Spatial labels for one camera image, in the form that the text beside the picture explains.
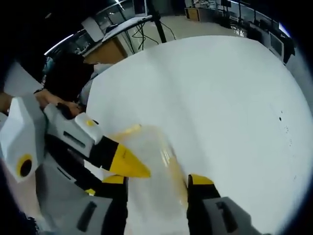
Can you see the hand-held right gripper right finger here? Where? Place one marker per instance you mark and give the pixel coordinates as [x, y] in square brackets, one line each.
[200, 203]

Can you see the dark monitor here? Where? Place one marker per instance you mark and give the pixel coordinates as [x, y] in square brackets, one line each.
[281, 41]

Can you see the wooden board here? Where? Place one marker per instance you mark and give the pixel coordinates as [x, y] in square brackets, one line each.
[192, 13]

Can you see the black tripod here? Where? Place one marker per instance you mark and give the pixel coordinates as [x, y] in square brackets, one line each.
[159, 22]

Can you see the person's left hand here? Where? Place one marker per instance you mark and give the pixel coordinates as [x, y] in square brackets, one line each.
[50, 100]

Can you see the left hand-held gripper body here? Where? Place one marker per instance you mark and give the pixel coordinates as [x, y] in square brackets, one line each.
[22, 129]

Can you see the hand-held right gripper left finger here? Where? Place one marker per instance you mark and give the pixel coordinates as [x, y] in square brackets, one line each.
[112, 210]

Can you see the wooden cabinet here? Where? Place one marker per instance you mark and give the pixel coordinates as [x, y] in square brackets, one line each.
[107, 50]

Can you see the clear box with yellow buckle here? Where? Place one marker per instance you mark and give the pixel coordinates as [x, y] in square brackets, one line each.
[151, 156]

